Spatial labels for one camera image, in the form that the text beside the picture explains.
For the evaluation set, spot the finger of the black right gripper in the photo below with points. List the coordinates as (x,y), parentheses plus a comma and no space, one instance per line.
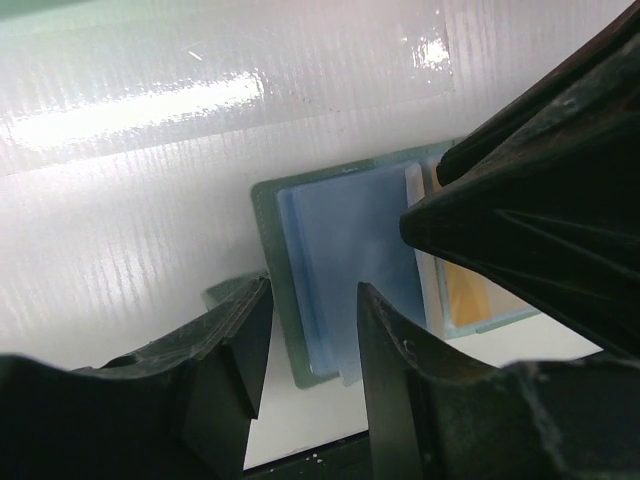
(554,220)
(594,74)

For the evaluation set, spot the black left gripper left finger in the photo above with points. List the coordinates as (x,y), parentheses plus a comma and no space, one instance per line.
(179,407)

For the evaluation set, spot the grey-green card holder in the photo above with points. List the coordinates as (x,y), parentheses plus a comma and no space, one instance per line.
(326,231)

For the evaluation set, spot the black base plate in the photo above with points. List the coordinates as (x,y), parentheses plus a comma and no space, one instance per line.
(348,458)

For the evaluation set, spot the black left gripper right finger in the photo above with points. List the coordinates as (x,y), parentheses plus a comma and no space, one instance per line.
(436,413)

